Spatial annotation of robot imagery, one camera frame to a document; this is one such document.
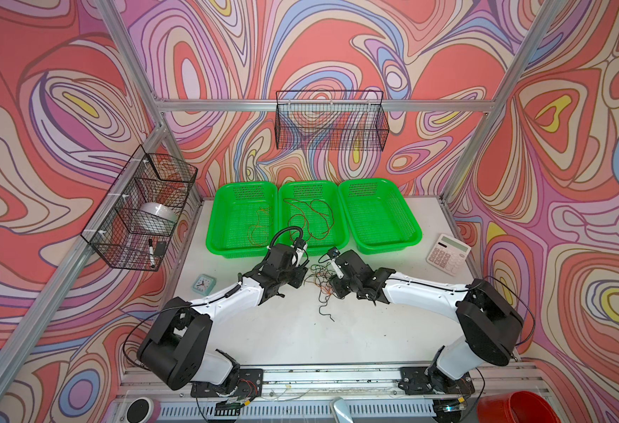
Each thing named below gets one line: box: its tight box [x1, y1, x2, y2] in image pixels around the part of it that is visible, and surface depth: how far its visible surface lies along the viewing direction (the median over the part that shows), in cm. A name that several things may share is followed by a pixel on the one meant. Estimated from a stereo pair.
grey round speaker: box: [125, 396, 155, 423], surface depth 67 cm
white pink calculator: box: [425, 233, 472, 277], surface depth 101 cm
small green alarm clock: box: [192, 273, 217, 297], surface depth 93 cm
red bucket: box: [477, 391, 562, 423], surface depth 61 cm
